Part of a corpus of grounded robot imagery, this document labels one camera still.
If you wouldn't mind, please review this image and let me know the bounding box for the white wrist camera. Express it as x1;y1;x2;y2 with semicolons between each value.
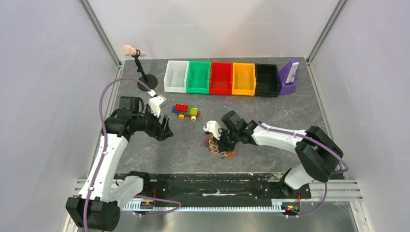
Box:
148;89;166;118
203;120;221;140

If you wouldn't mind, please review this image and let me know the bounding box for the green bin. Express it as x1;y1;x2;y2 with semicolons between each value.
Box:
186;61;211;94

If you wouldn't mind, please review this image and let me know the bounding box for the black bin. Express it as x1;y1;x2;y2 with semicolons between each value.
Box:
255;63;279;97

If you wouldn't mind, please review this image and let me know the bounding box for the toy brick car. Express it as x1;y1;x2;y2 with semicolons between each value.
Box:
172;104;201;121

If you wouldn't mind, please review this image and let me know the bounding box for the coloured cable bundle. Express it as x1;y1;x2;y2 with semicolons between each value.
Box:
201;137;237;160

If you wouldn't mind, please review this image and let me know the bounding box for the red bin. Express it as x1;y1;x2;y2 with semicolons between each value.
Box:
209;62;233;95

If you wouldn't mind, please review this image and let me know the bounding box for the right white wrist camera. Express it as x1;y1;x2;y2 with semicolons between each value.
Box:
203;120;221;140

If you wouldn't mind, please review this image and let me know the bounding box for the white bin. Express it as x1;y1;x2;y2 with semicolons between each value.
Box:
163;60;189;93

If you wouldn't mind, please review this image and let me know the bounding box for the yellow bin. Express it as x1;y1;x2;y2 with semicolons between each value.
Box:
232;62;256;96

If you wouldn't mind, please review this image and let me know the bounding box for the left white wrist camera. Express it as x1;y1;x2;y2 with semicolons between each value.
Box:
148;89;166;118

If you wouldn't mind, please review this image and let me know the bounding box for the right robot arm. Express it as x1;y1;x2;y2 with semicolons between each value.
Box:
204;111;343;197

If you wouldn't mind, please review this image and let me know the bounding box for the purple metronome holder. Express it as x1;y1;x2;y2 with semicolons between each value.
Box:
278;58;300;95

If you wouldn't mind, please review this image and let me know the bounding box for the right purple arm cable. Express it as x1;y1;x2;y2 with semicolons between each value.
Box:
204;102;350;219

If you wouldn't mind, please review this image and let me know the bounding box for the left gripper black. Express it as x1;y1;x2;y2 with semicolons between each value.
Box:
133;104;173;141

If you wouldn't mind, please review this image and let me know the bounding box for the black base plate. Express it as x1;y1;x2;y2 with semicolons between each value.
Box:
115;173;312;208

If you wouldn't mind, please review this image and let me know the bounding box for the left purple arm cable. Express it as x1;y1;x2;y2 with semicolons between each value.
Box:
82;76;182;232

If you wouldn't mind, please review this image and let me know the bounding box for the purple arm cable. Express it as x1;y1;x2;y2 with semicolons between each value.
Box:
82;76;182;232
204;102;350;219

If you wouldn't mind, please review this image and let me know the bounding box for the white slotted cable duct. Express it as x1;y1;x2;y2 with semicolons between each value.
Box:
122;200;300;213

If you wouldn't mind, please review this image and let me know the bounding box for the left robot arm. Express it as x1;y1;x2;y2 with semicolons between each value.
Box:
66;95;173;232

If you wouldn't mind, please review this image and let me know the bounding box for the pink microphone on stand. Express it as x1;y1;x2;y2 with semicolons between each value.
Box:
121;45;158;92

